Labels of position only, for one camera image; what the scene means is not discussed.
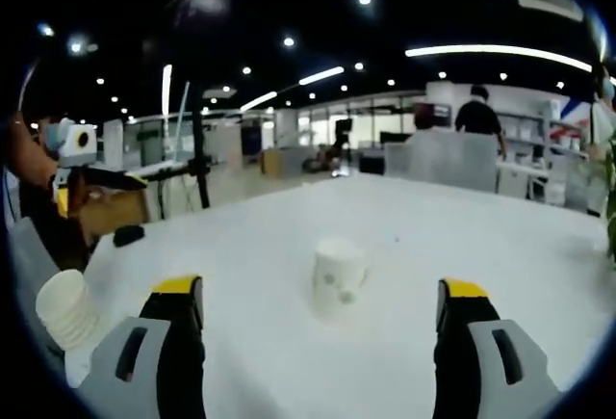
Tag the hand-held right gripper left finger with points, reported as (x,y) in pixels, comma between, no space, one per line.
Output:
(144,366)

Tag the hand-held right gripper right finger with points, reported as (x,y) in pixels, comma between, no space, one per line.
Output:
(486,366)

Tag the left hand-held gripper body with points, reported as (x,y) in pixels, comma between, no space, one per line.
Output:
(72,149)

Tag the stack of paper cups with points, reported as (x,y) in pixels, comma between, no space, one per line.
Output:
(67,308)

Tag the printed white paper cup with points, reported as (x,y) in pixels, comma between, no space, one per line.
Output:
(337,279)

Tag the wooden cabinet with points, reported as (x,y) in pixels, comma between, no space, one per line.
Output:
(115,212)

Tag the black oval object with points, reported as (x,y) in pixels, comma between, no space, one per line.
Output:
(128,236)

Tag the black tripod stand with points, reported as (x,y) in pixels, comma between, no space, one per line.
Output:
(198,149)

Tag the white table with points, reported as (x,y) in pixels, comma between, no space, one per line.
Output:
(298,361)

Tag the wide grey chair back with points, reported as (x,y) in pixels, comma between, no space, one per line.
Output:
(443,161)

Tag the green potted plant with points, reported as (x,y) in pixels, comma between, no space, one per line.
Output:
(608,183)

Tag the curved ceiling light strip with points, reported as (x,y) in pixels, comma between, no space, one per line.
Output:
(495,50)

